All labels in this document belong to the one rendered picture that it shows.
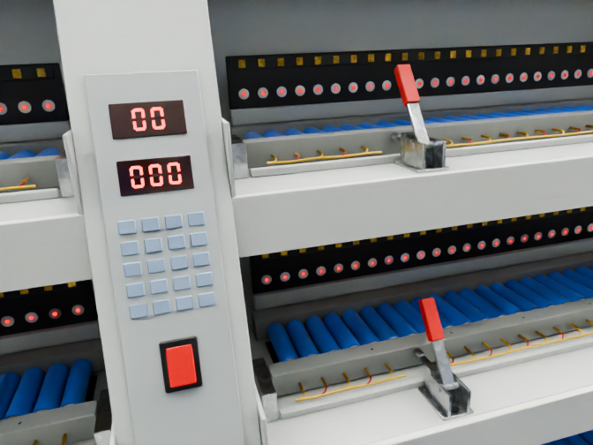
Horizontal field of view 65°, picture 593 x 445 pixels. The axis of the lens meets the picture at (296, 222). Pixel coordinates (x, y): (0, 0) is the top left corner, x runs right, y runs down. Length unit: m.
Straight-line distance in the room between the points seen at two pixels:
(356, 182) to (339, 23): 0.28
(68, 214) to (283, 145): 0.18
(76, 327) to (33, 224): 0.20
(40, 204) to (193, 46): 0.15
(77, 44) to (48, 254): 0.13
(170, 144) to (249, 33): 0.27
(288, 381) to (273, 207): 0.16
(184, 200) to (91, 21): 0.13
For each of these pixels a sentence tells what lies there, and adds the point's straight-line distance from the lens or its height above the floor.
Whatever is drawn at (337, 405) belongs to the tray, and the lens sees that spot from 0.42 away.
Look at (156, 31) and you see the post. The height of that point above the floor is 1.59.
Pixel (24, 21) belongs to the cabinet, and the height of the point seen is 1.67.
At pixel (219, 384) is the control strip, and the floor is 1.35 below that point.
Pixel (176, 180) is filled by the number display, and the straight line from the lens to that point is 0.32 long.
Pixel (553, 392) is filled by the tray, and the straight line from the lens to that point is 0.48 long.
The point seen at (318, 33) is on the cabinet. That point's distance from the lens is 0.58.
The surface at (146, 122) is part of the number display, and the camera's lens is 0.32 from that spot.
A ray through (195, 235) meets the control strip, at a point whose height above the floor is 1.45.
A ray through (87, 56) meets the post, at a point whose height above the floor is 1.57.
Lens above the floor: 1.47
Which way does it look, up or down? 3 degrees down
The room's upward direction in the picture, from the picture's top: 7 degrees counter-clockwise
